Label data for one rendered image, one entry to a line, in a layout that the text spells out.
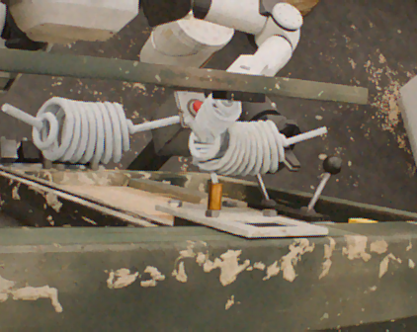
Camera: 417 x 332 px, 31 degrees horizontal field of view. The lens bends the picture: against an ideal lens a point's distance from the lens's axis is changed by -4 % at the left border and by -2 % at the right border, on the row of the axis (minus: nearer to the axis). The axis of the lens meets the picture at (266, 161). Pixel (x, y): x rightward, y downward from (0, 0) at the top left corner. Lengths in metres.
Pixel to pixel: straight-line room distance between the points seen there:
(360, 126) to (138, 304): 3.41
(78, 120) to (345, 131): 3.25
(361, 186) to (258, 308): 3.10
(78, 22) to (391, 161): 2.64
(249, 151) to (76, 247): 0.29
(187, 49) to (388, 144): 1.37
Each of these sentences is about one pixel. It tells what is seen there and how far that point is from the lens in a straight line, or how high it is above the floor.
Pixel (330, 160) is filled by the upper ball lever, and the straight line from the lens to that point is 1.44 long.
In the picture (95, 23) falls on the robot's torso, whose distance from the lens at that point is 1.70.
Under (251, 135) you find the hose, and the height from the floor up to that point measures 1.88.
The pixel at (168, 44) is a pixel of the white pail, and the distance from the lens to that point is 3.27.
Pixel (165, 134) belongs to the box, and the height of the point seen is 0.83.
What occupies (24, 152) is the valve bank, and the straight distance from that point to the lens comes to 2.09.
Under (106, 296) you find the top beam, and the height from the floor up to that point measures 1.92.
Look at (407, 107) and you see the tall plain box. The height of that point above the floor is 0.08.
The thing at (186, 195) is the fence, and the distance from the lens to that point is 1.74.
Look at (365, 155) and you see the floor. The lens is 3.96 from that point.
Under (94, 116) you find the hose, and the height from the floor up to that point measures 1.90.
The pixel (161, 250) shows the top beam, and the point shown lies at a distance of 0.68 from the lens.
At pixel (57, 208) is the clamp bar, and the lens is 1.24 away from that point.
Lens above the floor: 2.50
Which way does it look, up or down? 45 degrees down
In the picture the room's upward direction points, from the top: 49 degrees clockwise
